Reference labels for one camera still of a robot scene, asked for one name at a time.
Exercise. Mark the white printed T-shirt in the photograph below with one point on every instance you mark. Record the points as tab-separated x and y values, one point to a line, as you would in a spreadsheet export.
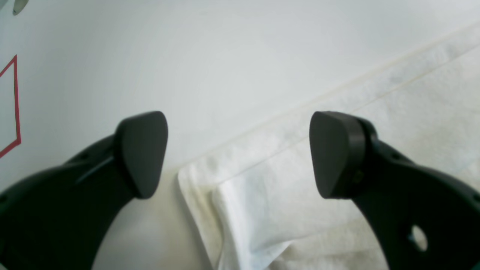
255	204

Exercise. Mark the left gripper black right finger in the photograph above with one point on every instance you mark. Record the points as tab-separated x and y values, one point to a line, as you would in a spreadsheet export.
422	218

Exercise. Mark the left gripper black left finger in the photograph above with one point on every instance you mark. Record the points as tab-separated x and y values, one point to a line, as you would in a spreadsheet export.
56	219

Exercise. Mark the red triangle table marking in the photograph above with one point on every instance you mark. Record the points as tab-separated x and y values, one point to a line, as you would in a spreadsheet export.
10	127

